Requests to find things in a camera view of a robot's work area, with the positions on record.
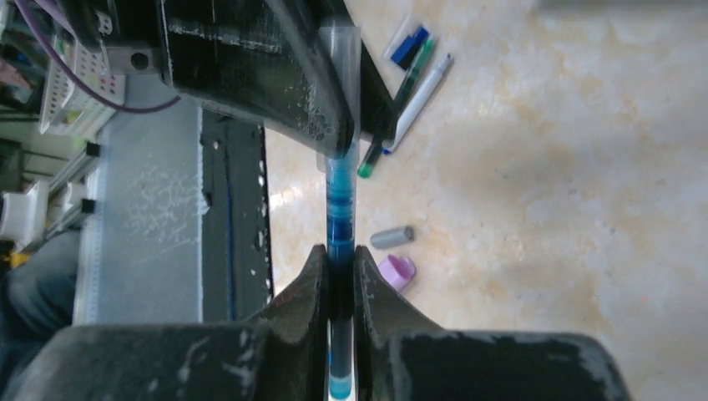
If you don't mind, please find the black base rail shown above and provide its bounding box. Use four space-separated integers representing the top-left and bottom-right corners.
200 111 274 322

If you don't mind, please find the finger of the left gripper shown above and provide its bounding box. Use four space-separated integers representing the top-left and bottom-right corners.
331 0 399 142

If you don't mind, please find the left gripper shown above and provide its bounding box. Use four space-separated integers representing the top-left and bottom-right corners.
56 0 354 158

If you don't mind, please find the grey marker cap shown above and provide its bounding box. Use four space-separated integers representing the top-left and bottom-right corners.
370 226 415 250

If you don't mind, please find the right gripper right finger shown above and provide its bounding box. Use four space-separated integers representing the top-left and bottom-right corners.
353 246 630 400

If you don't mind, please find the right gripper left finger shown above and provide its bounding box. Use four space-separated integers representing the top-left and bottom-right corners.
14 245 328 400

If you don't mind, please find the white plastic basket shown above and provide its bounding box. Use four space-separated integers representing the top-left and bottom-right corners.
38 37 126 139

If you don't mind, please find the clear teal pen cap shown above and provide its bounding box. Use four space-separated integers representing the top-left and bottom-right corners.
318 21 362 170

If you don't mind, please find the green pen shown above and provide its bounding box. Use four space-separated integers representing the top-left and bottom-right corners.
357 36 436 179

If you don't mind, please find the person leg in jeans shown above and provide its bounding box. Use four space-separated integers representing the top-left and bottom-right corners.
1 231 81 400

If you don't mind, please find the purple highlighter cap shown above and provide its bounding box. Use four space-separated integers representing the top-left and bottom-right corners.
377 255 417 292

